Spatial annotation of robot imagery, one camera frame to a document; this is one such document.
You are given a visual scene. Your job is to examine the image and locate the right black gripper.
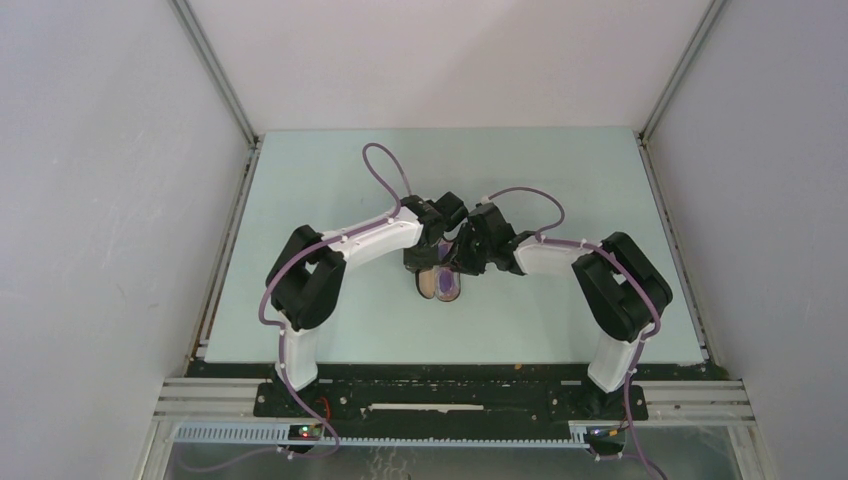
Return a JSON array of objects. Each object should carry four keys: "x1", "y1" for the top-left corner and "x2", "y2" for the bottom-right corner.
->
[{"x1": 441, "y1": 222, "x2": 495, "y2": 276}]

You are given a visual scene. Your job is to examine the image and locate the pink transparent sunglasses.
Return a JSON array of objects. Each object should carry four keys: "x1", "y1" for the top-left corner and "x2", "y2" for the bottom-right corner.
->
[{"x1": 435, "y1": 239, "x2": 461, "y2": 303}]

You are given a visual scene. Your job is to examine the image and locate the black glasses case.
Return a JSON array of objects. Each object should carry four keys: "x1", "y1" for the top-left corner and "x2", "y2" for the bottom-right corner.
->
[{"x1": 414, "y1": 266, "x2": 462, "y2": 303}]

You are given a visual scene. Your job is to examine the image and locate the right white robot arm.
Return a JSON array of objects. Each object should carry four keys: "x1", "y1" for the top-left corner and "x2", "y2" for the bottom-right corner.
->
[{"x1": 444, "y1": 203, "x2": 673, "y2": 418}]

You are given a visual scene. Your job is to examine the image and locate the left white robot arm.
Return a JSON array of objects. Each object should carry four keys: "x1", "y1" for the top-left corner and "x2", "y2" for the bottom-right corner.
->
[{"x1": 259, "y1": 192, "x2": 468, "y2": 417}]

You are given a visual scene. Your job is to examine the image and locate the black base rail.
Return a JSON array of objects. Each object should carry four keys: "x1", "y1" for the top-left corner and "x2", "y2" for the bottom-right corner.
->
[{"x1": 186, "y1": 361, "x2": 728, "y2": 445}]

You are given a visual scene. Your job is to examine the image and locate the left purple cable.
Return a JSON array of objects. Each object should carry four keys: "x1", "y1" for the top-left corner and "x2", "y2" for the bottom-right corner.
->
[{"x1": 178, "y1": 142, "x2": 412, "y2": 473}]

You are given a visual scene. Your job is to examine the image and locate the slotted cable duct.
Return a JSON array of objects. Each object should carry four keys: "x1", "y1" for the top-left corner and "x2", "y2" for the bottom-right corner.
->
[{"x1": 172, "y1": 423, "x2": 621, "y2": 450}]

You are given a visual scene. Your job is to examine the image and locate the aluminium frame extrusion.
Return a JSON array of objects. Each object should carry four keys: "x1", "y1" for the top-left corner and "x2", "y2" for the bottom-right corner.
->
[{"x1": 132, "y1": 378, "x2": 261, "y2": 479}]

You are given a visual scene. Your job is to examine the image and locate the right corner frame post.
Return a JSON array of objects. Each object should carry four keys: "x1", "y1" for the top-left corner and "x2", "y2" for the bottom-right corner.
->
[{"x1": 638, "y1": 0, "x2": 731, "y2": 145}]

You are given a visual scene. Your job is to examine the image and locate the corner frame post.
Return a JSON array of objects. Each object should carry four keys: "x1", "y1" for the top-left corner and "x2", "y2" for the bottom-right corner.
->
[
  {"x1": 169, "y1": 0, "x2": 259, "y2": 148},
  {"x1": 638, "y1": 0, "x2": 731, "y2": 145}
]

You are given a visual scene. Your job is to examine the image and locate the left corner frame post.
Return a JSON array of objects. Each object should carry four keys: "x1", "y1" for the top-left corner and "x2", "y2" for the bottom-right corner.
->
[{"x1": 169, "y1": 0, "x2": 259, "y2": 148}]

